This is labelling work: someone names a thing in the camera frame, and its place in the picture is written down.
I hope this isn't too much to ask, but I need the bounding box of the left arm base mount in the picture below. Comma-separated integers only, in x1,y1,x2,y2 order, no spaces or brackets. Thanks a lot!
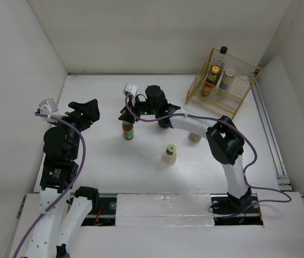
66,191,117,226

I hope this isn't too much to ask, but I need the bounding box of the silver-cap salt shaker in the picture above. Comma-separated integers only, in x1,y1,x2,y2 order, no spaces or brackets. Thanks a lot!
219,67,237,91

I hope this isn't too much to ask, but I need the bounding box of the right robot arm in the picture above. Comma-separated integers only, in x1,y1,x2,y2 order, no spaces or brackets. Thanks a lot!
119,84,251,214

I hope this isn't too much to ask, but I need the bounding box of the dark soy sauce bottle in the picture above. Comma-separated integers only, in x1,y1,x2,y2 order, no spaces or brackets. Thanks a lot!
213,46,228,73

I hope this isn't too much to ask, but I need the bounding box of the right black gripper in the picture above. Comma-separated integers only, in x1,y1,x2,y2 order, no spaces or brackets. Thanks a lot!
118,95,158,124

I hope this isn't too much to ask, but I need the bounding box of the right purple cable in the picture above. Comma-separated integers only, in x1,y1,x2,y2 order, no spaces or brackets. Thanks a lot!
125,94,292,219

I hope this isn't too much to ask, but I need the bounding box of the yellow-cap green-label sauce bottle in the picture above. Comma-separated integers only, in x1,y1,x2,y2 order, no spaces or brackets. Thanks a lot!
122,121,134,140

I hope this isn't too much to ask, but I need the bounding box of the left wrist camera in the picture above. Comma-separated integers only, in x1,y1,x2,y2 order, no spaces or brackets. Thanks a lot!
35,98,64,122

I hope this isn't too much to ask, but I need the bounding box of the pink-cap spice shaker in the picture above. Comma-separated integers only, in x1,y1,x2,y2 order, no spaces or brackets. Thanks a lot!
189,132,202,143

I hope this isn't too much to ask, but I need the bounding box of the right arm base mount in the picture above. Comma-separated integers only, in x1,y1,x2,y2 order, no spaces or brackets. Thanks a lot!
208,193,264,226

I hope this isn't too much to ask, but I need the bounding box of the yellow wire rack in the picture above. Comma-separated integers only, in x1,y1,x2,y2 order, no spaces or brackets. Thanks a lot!
185,46,262,119

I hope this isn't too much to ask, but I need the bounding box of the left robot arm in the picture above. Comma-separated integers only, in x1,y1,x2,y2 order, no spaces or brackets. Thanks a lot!
23,98,100,257

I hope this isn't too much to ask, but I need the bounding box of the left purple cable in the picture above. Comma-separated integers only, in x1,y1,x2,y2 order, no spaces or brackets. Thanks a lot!
12,112,86,258

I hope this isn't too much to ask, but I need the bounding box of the purple cable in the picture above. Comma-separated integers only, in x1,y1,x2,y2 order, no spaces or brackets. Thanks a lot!
12,112,86,258
125,94,292,219

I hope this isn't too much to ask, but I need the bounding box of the yellow-cap red-label sauce bottle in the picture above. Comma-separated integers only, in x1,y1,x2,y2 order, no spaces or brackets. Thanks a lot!
200,66,220,96

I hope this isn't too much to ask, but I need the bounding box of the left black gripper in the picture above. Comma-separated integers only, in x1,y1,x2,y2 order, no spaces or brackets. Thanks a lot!
50,98,99,159

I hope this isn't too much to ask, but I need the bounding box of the beige squeeze bottle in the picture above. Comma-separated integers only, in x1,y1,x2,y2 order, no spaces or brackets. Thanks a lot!
163,144,177,165

